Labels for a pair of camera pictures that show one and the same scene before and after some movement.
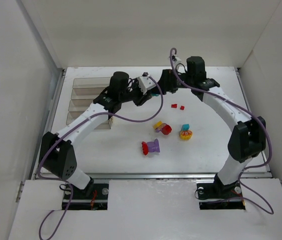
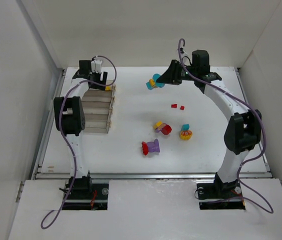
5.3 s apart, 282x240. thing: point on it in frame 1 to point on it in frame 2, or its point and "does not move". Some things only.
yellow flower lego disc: (186, 135) does not move
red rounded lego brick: (166, 129) does not move
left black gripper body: (138, 98) to (101, 80)
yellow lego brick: (157, 124) does not move
